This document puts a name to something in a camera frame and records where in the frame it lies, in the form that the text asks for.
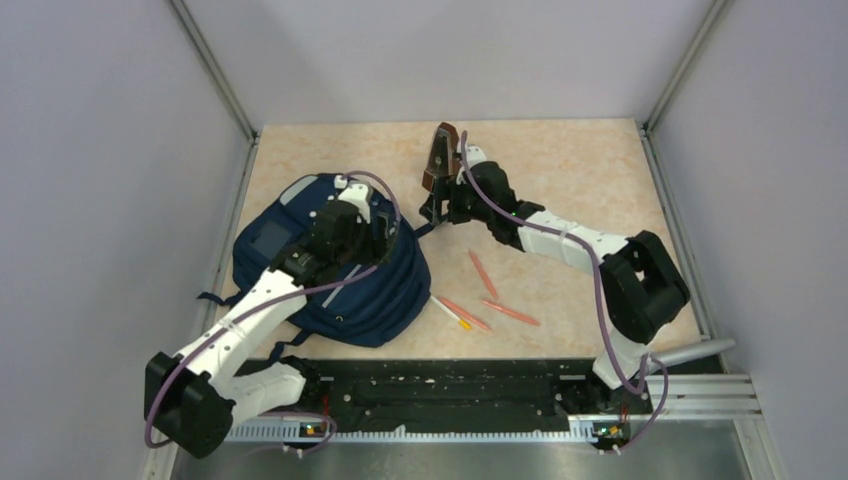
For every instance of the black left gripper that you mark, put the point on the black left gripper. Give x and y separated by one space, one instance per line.
375 248

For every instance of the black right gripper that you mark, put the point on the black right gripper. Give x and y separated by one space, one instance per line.
433 209

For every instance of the navy blue student backpack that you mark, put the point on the navy blue student backpack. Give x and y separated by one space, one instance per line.
365 313

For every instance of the white yellow-tipped pen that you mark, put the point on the white yellow-tipped pen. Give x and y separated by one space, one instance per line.
452 314

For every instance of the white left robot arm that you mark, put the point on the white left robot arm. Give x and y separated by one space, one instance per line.
195 396

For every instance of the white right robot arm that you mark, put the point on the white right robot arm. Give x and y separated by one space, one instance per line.
638 289

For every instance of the brown wooden metronome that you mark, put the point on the brown wooden metronome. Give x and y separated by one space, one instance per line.
440 156

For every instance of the pink pen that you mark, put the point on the pink pen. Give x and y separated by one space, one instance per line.
510 312
485 278
463 313

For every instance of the grey metal tube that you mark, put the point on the grey metal tube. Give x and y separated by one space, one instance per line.
693 352

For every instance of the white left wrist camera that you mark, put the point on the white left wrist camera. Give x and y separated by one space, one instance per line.
356 193

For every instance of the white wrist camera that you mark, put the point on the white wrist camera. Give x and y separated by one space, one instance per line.
472 155
356 193

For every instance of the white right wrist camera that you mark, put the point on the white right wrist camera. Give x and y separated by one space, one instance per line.
472 155

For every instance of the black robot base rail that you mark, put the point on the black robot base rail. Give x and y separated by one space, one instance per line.
461 396

